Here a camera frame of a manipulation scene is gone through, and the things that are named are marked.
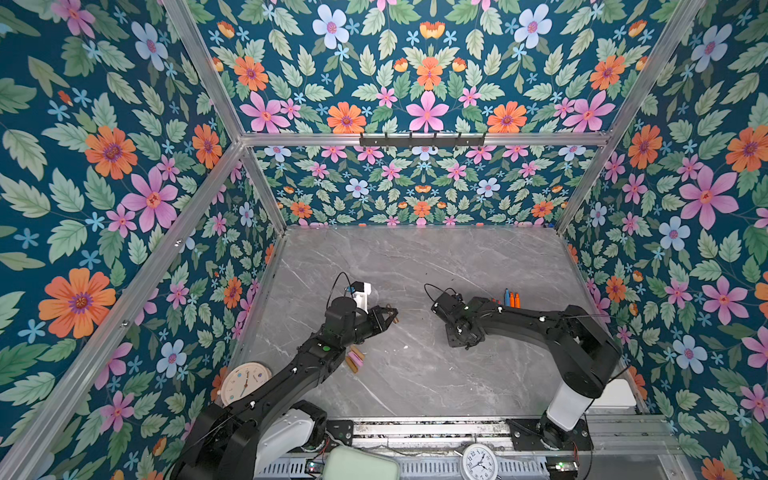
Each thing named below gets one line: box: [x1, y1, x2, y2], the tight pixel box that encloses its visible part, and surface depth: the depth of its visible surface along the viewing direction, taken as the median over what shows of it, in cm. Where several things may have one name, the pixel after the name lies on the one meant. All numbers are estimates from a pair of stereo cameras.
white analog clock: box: [460, 443, 499, 480], surface depth 68 cm
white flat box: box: [586, 378, 637, 415], surface depth 79 cm
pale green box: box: [323, 445, 402, 480], surface depth 69 cm
